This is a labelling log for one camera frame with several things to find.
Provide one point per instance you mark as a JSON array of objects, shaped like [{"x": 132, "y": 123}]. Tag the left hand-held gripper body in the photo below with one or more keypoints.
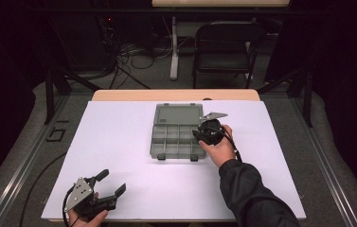
[{"x": 81, "y": 193}]

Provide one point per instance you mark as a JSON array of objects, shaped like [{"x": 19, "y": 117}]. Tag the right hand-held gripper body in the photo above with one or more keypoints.
[{"x": 212, "y": 129}]

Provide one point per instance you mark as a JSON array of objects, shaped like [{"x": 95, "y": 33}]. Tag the transparent grey compartment box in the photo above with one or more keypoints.
[{"x": 177, "y": 138}]

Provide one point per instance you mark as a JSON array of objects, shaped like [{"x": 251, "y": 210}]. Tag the person's right hand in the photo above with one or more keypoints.
[{"x": 222, "y": 149}]

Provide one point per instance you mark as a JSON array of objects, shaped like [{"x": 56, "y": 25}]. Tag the person's left hand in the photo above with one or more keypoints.
[{"x": 87, "y": 220}]

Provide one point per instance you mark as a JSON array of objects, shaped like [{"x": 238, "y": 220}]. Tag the wooden table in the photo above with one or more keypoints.
[{"x": 173, "y": 95}]

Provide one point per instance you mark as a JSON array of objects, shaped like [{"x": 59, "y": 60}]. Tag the black folding chair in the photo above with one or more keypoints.
[{"x": 226, "y": 50}]

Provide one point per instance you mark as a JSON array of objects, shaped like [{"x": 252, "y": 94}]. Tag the white table leg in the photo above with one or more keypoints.
[{"x": 174, "y": 53}]

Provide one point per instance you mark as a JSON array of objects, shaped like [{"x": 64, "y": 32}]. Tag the black metal stand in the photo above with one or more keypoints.
[
  {"x": 51, "y": 94},
  {"x": 304, "y": 94}
]

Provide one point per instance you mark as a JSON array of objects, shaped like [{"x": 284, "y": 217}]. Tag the aluminium floor rail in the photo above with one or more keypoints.
[
  {"x": 24, "y": 160},
  {"x": 327, "y": 167}
]

